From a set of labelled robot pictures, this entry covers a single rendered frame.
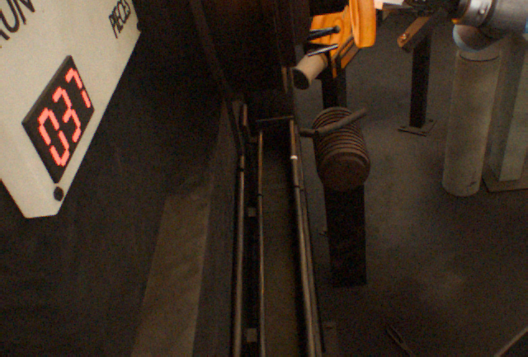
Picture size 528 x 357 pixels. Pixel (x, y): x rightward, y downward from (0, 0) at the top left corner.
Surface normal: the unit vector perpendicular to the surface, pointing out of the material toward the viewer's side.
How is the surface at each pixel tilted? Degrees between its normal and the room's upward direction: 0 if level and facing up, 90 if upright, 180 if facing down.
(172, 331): 0
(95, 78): 90
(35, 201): 90
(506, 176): 90
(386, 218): 0
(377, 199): 0
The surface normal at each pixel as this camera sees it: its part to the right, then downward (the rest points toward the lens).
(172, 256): -0.15, -0.77
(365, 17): -0.04, 0.48
